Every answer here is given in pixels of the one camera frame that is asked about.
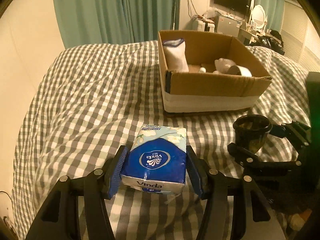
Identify white wardrobe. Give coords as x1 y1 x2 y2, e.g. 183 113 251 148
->
280 0 320 72

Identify silver mini fridge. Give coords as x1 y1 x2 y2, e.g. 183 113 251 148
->
215 15 240 37

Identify green curtain right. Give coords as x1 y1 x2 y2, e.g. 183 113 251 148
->
255 0 285 31

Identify white tube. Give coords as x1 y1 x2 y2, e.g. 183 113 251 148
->
199 67 206 73

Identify brown cardboard box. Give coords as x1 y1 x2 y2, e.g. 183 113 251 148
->
158 30 272 113

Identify black wall television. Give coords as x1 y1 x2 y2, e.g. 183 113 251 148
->
214 0 252 16

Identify green curtain left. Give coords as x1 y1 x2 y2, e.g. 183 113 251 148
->
53 0 180 48

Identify white suitcase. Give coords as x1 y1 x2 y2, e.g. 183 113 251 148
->
192 19 215 33

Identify white toy figure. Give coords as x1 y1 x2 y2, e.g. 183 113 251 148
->
214 58 236 74

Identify white oval vanity mirror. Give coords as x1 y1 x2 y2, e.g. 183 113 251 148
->
250 5 267 30

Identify black garbage bags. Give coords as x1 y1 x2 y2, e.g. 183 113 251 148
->
255 29 285 56

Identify white pouch in box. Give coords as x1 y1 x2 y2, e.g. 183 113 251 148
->
162 38 189 73

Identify blue Vinda tissue pack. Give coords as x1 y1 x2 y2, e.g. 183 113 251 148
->
120 125 187 194

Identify grey white checkered duvet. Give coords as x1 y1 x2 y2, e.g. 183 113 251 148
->
12 41 311 239

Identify wooden dressing table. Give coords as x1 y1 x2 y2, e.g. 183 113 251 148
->
238 28 266 44

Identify green curtain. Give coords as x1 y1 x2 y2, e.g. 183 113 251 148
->
53 0 180 48
255 0 285 31

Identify white tape roll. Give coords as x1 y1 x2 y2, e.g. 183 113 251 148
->
227 65 252 77

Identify black plastic cup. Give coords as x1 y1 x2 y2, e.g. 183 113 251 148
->
233 114 272 154

